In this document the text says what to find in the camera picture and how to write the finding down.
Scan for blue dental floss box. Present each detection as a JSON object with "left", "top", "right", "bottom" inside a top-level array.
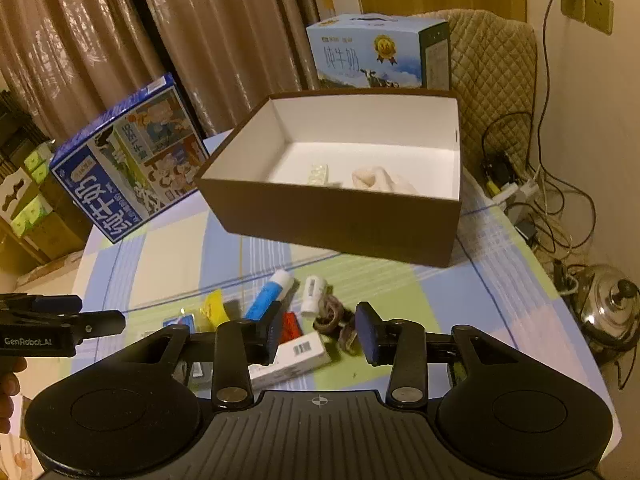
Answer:
[{"left": 163, "top": 313, "right": 196, "bottom": 334}]

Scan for white green medicine box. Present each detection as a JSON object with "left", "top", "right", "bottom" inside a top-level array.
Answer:
[{"left": 248, "top": 333, "right": 331, "bottom": 390}]

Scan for blue toothpaste tube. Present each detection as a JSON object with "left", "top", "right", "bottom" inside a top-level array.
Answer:
[{"left": 245, "top": 269, "right": 294, "bottom": 322}]

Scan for white knitted sock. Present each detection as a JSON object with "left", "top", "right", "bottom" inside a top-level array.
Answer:
[{"left": 352, "top": 166, "right": 419, "bottom": 195}]

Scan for person left hand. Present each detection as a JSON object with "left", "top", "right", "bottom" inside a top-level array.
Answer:
[{"left": 0, "top": 356, "right": 27, "bottom": 434}]

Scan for yellow snack packet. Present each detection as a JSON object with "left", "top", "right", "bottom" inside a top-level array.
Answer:
[{"left": 201, "top": 289, "right": 230, "bottom": 328}]

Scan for checkered tablecloth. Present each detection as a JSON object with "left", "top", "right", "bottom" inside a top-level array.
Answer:
[{"left": 69, "top": 129, "right": 624, "bottom": 451}]

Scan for red snack packet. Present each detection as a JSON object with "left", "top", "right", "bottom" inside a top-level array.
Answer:
[{"left": 279, "top": 312, "right": 304, "bottom": 344}]

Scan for small white bottle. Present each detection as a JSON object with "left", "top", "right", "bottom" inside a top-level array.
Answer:
[{"left": 300, "top": 275, "right": 326, "bottom": 318}]

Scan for green tissue packs stack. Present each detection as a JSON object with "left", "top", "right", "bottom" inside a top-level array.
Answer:
[{"left": 10, "top": 142, "right": 53, "bottom": 238}]

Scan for brown cardboard storage box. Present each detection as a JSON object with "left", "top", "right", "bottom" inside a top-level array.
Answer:
[{"left": 196, "top": 89, "right": 462, "bottom": 268}]

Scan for blue milk carton box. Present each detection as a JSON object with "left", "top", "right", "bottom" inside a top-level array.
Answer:
[{"left": 50, "top": 74, "right": 207, "bottom": 243}]

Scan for white power strip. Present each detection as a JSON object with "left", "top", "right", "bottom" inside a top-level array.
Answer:
[{"left": 492, "top": 179, "right": 539, "bottom": 205}]

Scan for steel pot with lid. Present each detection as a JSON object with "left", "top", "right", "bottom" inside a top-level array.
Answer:
[{"left": 570, "top": 264, "right": 639, "bottom": 366}]

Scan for brown curtain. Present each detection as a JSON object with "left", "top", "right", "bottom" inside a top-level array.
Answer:
[{"left": 1, "top": 0, "right": 318, "bottom": 141}]

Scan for light blue milk gift box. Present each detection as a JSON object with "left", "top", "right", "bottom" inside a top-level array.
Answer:
[{"left": 307, "top": 14, "right": 450, "bottom": 91}]

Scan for beige quilted chair cover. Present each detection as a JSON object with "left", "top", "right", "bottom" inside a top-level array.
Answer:
[{"left": 422, "top": 9, "right": 537, "bottom": 181}]

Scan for tangled cables on floor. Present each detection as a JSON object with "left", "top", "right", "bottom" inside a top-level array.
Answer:
[{"left": 479, "top": 109, "right": 599, "bottom": 271}]

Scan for beige wall socket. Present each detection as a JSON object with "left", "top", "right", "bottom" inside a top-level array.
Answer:
[
  {"left": 585, "top": 0, "right": 614, "bottom": 36},
  {"left": 561, "top": 0, "right": 585, "bottom": 23}
]

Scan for black charger cable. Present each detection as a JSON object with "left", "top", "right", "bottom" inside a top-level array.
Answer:
[{"left": 527, "top": 0, "right": 576, "bottom": 181}]

